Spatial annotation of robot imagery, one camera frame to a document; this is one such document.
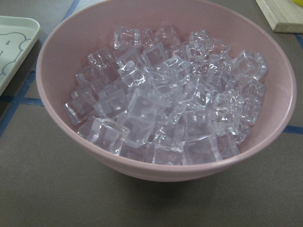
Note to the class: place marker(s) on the pile of clear ice cubes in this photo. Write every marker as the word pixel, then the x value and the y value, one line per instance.
pixel 155 98

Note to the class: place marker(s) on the pink bowl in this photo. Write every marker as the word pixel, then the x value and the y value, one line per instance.
pixel 64 53

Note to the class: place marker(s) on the cream bear tray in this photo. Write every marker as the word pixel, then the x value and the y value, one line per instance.
pixel 18 36

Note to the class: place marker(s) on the wooden cutting board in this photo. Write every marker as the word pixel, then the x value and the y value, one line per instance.
pixel 283 16

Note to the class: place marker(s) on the half lemon slice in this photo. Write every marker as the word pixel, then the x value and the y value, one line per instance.
pixel 299 2

